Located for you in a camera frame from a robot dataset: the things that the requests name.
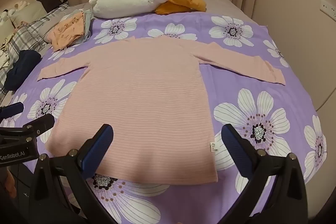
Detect white wall outlet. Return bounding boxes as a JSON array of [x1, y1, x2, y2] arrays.
[[320, 0, 336, 21]]

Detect pink printed folded garment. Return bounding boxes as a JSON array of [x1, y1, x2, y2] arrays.
[[47, 13, 86, 52]]

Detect navy blue cloth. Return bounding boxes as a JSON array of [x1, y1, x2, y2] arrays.
[[5, 49, 42, 91]]

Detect black cloth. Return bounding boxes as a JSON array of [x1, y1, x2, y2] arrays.
[[35, 0, 69, 14]]

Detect grey plaid quilt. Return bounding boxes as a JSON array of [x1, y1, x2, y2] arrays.
[[0, 2, 70, 98]]

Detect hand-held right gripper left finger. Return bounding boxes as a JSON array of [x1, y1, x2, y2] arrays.
[[29, 124, 114, 224]]

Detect cream pillow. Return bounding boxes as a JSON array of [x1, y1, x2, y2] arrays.
[[10, 1, 48, 25]]

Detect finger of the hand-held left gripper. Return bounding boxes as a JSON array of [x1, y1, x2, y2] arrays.
[[0, 102, 25, 120], [22, 114, 55, 136]]

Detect grey-blue folded garment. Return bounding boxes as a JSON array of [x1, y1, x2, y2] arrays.
[[72, 10, 94, 45]]

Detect small plush toys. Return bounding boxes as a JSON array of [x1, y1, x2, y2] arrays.
[[0, 1, 30, 24]]

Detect purple floral blanket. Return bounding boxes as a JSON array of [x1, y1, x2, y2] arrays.
[[0, 14, 328, 224]]

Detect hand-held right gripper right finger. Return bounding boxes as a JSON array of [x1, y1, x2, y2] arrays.
[[221, 124, 308, 224]]

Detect pink striped long-sleeve shirt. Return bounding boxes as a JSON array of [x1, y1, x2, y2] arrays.
[[37, 35, 286, 185]]

